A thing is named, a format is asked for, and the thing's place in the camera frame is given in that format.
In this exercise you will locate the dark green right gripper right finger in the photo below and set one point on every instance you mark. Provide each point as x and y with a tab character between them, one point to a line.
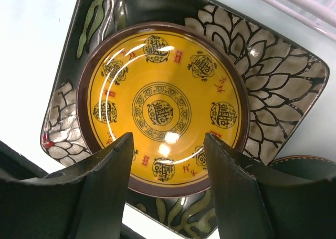
253	200

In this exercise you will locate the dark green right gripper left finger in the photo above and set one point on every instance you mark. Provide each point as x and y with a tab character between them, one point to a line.
68	191

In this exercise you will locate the black square floral plate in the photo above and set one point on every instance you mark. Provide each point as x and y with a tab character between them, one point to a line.
282	79

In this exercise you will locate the yellow round patterned plate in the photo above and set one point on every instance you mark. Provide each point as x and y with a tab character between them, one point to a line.
169	86

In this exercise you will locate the dark green red-rimmed mug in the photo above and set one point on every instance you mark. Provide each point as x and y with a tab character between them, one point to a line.
305	166

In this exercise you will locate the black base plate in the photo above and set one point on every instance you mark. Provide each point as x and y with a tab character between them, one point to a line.
21	160

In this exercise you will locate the white wire dish rack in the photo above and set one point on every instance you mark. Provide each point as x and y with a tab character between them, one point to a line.
318	15

